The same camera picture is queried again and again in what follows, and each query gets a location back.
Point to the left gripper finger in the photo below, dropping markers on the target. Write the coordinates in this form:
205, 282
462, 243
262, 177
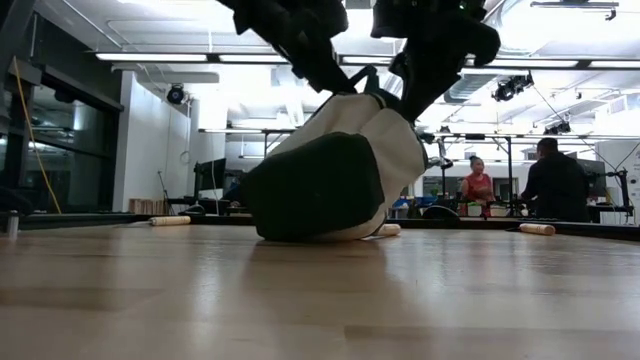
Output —
320, 65

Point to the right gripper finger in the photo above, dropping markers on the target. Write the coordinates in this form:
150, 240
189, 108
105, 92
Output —
430, 85

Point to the cream canvas bag green trim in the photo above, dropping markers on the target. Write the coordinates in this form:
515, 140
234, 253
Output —
325, 190

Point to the black ceiling spotlight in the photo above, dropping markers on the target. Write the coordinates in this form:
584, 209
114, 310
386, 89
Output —
175, 94
510, 87
557, 128

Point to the person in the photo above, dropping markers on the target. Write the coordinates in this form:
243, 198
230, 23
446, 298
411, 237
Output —
555, 185
477, 187

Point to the long overhead light bar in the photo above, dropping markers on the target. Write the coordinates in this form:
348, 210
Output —
150, 57

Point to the white background pot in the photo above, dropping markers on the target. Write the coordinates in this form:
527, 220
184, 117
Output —
498, 210

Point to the black computer monitor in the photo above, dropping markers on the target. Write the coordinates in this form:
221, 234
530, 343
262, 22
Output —
210, 177
597, 180

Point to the short pale cylinder object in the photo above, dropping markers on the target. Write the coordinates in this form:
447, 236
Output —
537, 229

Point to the black monitor stand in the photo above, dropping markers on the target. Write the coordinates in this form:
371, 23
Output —
622, 190

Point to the stack of wooden boxes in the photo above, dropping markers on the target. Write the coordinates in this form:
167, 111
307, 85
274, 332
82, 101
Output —
147, 206

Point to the silver ventilation duct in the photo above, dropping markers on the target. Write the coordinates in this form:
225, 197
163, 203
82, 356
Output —
470, 85

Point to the black background rig frame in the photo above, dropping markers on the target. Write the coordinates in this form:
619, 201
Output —
475, 136
265, 142

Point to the black aluminium table frame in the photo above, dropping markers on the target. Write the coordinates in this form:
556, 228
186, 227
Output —
90, 219

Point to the small silver post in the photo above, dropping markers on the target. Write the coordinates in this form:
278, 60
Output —
13, 225

